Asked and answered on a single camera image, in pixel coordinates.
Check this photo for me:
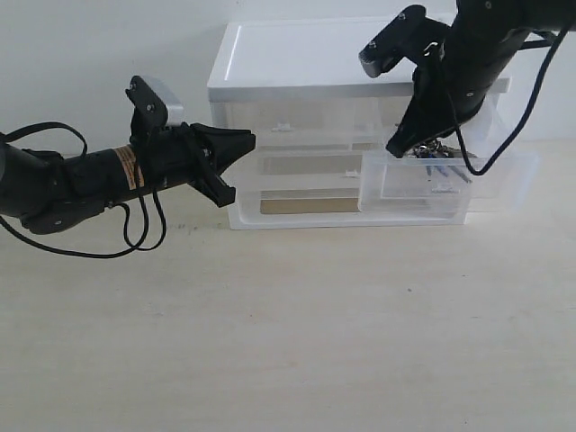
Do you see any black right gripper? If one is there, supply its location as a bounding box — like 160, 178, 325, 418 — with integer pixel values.
385, 45, 500, 158

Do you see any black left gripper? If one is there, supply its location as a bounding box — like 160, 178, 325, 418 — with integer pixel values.
130, 123, 257, 207

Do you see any key bunch with blue tag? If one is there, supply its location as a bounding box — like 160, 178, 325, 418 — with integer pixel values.
408, 139, 472, 185

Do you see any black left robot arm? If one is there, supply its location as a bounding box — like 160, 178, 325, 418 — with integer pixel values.
1, 85, 257, 235

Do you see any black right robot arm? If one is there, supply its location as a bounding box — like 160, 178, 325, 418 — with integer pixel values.
402, 1, 575, 138

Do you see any white plastic drawer cabinet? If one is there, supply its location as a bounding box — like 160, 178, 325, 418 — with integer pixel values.
206, 14, 513, 232

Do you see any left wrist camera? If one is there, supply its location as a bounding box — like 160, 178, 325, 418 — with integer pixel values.
125, 75, 185, 136

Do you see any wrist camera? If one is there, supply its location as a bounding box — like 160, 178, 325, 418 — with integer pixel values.
125, 75, 185, 136
358, 4, 450, 78

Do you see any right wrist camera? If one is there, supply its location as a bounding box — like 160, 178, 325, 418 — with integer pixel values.
358, 4, 450, 78

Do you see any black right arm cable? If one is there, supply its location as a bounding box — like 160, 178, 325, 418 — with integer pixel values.
422, 17, 576, 177

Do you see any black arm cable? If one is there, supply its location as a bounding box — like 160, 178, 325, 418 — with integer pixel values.
0, 121, 168, 259
422, 17, 576, 177

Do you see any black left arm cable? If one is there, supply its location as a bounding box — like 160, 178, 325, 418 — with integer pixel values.
0, 121, 168, 259

